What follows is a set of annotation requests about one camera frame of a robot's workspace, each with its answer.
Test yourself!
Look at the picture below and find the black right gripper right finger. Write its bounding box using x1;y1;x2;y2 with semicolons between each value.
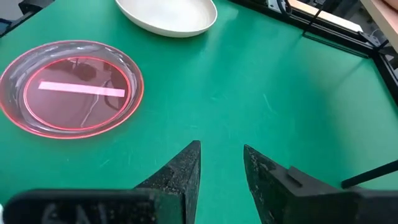
243;144;398;224

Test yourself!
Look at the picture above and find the beige round plate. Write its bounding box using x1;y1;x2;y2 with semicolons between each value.
114;0;218;39

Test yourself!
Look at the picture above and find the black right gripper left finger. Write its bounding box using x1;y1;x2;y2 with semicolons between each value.
2;139;202;224

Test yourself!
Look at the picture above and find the pink transparent plate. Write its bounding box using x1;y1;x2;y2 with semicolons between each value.
0;39;145;140

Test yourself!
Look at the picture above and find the wooden side board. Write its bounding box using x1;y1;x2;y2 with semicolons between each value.
287;0;364;34

